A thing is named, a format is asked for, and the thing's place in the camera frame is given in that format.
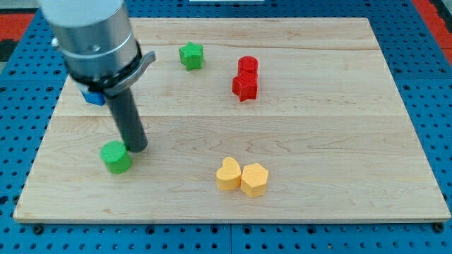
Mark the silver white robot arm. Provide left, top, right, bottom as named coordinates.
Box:
left=38, top=0, right=155, bottom=97

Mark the red star block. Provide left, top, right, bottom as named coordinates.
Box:
left=232, top=72, right=258, bottom=102

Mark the green star block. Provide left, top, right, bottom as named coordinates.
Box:
left=179, top=42, right=204, bottom=71

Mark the light wooden board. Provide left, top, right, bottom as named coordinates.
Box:
left=13, top=18, right=451, bottom=224

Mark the yellow heart block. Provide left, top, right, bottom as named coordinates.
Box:
left=215, top=157, right=242, bottom=191

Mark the yellow hexagon block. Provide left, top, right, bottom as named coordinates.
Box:
left=240, top=163, right=268, bottom=198

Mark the red cylinder block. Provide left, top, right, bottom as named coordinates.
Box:
left=237, top=56, right=258, bottom=75

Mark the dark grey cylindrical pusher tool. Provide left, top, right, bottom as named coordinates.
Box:
left=106, top=90, right=148, bottom=152

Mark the green cylinder block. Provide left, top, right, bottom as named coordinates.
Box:
left=100, top=141, right=132, bottom=174

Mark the blue block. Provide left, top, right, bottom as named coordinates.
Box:
left=81, top=91, right=105, bottom=106

